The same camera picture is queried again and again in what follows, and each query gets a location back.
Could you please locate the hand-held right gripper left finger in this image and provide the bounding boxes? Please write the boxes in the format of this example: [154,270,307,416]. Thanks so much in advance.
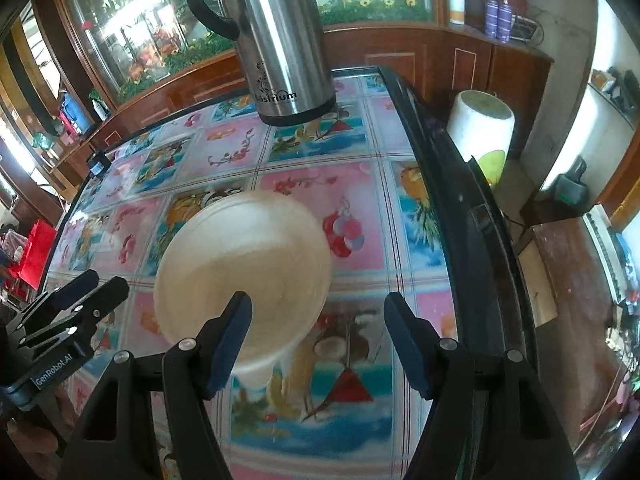
[60,290,253,480]

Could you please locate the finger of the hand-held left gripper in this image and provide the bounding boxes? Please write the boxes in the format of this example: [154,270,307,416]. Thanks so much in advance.
[10,269,100,332]
[20,276,130,350]

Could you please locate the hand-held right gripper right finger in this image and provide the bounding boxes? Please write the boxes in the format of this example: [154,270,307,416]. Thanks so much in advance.
[384,291,581,480]

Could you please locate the cream bowl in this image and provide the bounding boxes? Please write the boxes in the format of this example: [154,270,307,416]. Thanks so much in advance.
[152,191,333,391]

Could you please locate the red paper bag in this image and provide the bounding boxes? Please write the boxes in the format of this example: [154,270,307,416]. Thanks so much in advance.
[7,220,58,291]

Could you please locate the small black device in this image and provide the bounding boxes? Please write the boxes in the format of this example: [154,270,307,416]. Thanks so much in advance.
[87,150,112,177]

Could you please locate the blue jug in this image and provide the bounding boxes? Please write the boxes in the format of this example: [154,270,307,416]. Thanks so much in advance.
[59,91,95,136]

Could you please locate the low wooden table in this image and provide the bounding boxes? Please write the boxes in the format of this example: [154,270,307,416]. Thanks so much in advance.
[517,217,621,441]

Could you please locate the black plastic object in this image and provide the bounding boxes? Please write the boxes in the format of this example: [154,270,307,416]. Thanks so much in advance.
[555,156,591,207]

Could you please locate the white bucket with green print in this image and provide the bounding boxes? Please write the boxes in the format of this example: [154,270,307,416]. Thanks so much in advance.
[446,90,516,191]

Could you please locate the stainless steel thermos jug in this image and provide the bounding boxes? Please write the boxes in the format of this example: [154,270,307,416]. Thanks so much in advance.
[184,0,338,128]

